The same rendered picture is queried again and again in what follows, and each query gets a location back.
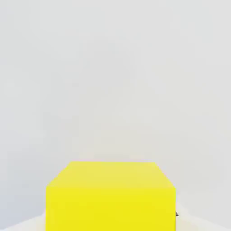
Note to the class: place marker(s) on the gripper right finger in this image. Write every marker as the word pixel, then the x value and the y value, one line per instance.
pixel 187 222

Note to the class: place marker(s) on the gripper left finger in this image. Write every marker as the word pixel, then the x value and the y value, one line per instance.
pixel 34 224

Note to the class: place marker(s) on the small yellow cube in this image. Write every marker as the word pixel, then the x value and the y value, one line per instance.
pixel 110 202

